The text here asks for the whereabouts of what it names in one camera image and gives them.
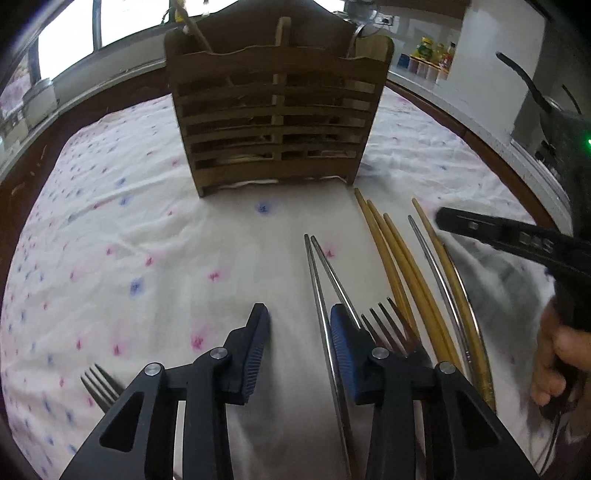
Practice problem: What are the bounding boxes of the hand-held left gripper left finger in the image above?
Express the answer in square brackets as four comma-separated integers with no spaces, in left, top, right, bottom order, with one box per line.
[60,302,271,480]

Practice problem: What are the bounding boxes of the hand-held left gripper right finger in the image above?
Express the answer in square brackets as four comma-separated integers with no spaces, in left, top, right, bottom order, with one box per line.
[330,302,541,480]

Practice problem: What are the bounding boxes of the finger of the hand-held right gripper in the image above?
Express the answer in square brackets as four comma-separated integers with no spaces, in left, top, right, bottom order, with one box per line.
[436,207,573,269]

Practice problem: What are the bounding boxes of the metal fork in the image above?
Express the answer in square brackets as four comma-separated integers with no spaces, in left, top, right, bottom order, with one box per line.
[360,296,435,370]
[81,364,126,412]

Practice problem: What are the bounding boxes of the metal chopstick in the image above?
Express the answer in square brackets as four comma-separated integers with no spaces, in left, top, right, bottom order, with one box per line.
[311,235,365,330]
[303,233,358,480]
[407,215,478,386]

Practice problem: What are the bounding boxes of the wooden chopstick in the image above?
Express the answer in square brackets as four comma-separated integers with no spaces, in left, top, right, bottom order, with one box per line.
[366,199,458,370]
[381,213,465,370]
[353,187,421,342]
[411,198,497,414]

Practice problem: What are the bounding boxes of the wooden utensil holder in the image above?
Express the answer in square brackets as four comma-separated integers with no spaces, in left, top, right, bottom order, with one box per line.
[164,0,395,198]

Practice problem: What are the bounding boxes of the person's right hand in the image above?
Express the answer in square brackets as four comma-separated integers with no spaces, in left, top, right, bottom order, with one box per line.
[530,298,591,407]

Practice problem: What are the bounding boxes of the grey kitchen countertop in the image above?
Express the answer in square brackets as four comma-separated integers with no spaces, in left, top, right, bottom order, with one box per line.
[385,65,578,232]

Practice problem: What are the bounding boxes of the floral white tablecloth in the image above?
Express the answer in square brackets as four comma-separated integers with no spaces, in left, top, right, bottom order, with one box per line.
[0,85,561,480]

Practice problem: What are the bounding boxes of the row of seasoning jars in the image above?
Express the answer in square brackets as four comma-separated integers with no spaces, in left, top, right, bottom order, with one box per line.
[396,53,441,83]

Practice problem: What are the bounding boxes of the yellow oil bottles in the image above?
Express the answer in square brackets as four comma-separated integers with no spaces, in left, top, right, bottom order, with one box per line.
[412,38,458,66]

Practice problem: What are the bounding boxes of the steel electric kettle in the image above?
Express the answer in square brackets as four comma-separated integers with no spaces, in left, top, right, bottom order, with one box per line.
[344,0,380,21]

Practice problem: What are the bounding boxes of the silver white rice cooker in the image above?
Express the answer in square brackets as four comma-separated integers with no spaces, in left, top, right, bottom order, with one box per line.
[22,78,59,128]

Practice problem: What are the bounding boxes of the kitchen window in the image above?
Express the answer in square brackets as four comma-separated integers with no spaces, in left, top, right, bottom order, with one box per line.
[28,0,352,93]

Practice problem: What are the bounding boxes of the black handled pan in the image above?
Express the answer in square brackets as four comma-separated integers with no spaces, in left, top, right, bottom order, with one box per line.
[496,52,583,158]

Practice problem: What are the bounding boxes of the thin black cable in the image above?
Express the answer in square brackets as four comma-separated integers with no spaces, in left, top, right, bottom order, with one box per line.
[540,405,571,467]

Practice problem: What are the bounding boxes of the metal utensil handle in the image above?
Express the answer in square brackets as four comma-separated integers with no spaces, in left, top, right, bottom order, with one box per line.
[350,21,372,60]

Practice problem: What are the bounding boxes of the wooden utensil handle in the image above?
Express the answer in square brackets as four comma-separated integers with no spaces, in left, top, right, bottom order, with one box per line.
[178,7,214,52]

